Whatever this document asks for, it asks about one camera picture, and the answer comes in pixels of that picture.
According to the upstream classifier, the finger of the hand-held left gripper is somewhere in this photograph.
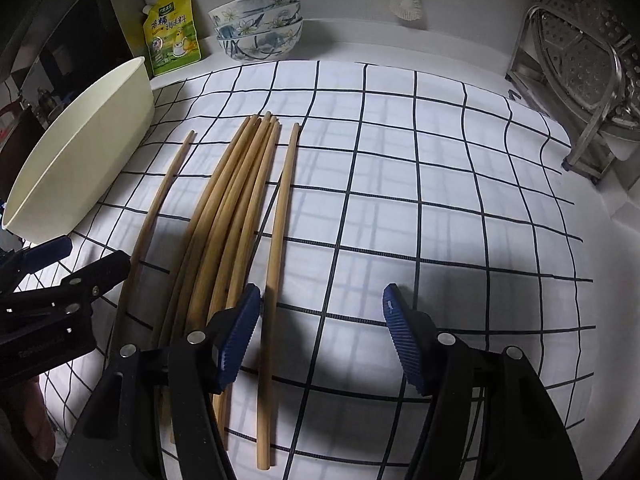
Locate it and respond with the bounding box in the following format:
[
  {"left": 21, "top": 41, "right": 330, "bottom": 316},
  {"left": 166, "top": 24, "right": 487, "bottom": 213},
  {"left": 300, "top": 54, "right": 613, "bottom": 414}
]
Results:
[
  {"left": 0, "top": 236, "right": 74, "bottom": 296},
  {"left": 0, "top": 249, "right": 132, "bottom": 332}
]

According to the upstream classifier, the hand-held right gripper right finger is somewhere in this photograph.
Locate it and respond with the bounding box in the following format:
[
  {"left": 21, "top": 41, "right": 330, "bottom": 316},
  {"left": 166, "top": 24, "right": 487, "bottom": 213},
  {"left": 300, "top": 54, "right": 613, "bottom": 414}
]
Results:
[{"left": 382, "top": 282, "right": 585, "bottom": 480}]

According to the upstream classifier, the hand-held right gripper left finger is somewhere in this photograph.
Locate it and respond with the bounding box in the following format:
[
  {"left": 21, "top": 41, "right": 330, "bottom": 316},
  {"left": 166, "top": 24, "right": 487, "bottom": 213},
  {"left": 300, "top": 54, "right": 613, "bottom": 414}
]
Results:
[{"left": 55, "top": 282, "right": 263, "bottom": 480}]

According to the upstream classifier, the tan bamboo chopstick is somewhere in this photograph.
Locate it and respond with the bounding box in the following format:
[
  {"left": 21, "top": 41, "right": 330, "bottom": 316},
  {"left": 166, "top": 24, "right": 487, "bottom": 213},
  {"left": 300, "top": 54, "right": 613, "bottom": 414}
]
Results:
[
  {"left": 255, "top": 121, "right": 302, "bottom": 471},
  {"left": 117, "top": 130, "right": 197, "bottom": 321}
]

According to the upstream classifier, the large cream plastic bowl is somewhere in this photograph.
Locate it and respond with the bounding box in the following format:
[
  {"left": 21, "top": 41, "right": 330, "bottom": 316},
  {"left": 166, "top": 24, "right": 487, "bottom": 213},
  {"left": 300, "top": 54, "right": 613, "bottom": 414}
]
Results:
[{"left": 0, "top": 56, "right": 156, "bottom": 246}]

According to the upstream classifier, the bundle of wooden chopsticks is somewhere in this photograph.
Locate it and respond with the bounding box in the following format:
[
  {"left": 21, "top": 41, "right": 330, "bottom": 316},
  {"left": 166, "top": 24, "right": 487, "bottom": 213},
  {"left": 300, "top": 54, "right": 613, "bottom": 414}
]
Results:
[{"left": 150, "top": 111, "right": 281, "bottom": 453}]

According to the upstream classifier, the person's left hand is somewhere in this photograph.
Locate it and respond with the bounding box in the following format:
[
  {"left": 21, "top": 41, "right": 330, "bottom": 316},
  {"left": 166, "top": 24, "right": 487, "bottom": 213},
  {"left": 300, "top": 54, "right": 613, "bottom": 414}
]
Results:
[{"left": 0, "top": 376, "right": 57, "bottom": 467}]

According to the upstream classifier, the white black-grid tablecloth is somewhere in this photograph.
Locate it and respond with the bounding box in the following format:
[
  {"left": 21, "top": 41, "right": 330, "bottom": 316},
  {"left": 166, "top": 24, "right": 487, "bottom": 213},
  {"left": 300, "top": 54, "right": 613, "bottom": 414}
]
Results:
[{"left": 37, "top": 60, "right": 598, "bottom": 480}]

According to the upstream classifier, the dark kitchen appliance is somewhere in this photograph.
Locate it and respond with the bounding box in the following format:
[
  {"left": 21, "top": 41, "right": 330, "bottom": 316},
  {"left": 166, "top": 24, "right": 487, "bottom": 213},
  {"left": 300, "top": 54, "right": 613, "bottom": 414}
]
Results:
[{"left": 0, "top": 0, "right": 136, "bottom": 111}]

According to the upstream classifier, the yellow green seasoning pouch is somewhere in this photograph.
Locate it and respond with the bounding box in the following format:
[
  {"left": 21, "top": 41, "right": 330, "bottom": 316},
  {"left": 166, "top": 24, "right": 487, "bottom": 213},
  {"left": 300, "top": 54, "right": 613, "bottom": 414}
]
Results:
[{"left": 142, "top": 0, "right": 203, "bottom": 77}]

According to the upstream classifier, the stainless steel dish rack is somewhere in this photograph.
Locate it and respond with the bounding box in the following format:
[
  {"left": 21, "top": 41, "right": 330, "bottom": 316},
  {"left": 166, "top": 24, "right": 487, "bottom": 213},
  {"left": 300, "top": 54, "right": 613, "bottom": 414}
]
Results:
[{"left": 505, "top": 0, "right": 640, "bottom": 186}]

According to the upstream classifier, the blue floral ceramic bowl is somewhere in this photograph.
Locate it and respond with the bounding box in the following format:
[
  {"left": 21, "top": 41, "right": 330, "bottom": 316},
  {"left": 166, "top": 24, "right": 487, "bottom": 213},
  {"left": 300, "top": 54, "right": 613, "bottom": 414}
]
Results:
[
  {"left": 216, "top": 20, "right": 304, "bottom": 62},
  {"left": 214, "top": 10, "right": 304, "bottom": 41},
  {"left": 208, "top": 0, "right": 301, "bottom": 23}
]

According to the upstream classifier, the perforated steel steamer plate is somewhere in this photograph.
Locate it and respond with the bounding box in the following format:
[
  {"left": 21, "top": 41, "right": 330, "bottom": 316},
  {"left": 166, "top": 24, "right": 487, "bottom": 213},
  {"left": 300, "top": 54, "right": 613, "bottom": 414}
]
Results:
[
  {"left": 537, "top": 5, "right": 626, "bottom": 111},
  {"left": 540, "top": 0, "right": 640, "bottom": 51}
]

